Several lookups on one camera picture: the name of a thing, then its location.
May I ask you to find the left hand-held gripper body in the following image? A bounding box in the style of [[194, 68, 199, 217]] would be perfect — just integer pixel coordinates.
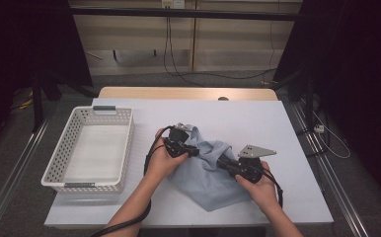
[[164, 122, 192, 158]]

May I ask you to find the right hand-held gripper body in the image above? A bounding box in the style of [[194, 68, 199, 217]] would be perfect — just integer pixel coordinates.
[[231, 144, 277, 184]]

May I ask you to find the light blue knit sweater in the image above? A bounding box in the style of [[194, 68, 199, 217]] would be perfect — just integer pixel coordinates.
[[167, 124, 256, 212]]

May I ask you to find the white perforated plastic basket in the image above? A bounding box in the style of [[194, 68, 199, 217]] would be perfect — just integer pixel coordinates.
[[40, 105, 135, 195]]

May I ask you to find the person's left hand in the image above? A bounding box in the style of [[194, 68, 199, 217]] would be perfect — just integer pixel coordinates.
[[144, 127, 190, 181]]

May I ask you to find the person's right hand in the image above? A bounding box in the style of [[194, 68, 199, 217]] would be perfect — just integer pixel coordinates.
[[235, 161, 278, 215]]

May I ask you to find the wooden table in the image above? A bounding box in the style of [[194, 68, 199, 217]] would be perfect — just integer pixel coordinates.
[[98, 86, 279, 102]]

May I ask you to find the black metal stand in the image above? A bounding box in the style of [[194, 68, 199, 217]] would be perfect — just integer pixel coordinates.
[[30, 70, 98, 133], [270, 67, 318, 132]]

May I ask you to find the wooden stick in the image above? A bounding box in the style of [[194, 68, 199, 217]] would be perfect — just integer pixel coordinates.
[[85, 51, 105, 61]]

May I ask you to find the black horizontal bar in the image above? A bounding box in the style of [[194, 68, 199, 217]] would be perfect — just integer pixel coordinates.
[[69, 7, 303, 23]]

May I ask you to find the dark curtain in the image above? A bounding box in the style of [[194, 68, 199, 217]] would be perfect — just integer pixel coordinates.
[[272, 0, 381, 211], [0, 0, 94, 156]]

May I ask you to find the right hand-held gripper black cable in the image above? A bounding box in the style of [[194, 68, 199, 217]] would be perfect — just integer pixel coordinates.
[[261, 167, 284, 209]]

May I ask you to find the hand-held gripper black cable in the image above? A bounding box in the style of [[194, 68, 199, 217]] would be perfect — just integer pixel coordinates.
[[91, 124, 177, 237], [261, 167, 284, 209]]

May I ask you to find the black floor cable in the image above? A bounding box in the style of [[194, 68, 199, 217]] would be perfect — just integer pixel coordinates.
[[296, 107, 332, 158]]

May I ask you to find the left hand-held gripper black cable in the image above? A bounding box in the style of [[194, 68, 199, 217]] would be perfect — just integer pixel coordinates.
[[91, 124, 177, 237]]

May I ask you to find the metal floor rail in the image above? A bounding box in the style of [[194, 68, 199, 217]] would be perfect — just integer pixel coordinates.
[[0, 113, 53, 237], [288, 100, 370, 237]]

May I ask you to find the white cable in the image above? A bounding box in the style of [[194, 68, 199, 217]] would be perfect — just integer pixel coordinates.
[[311, 110, 352, 160]]

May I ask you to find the thin black hanging cable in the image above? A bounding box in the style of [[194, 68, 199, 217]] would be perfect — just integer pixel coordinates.
[[268, 0, 277, 71]]

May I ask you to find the white wall socket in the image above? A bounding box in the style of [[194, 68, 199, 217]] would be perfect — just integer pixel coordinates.
[[161, 0, 187, 10]]

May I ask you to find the yellow cable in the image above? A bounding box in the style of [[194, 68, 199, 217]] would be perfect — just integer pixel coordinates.
[[10, 88, 36, 112]]

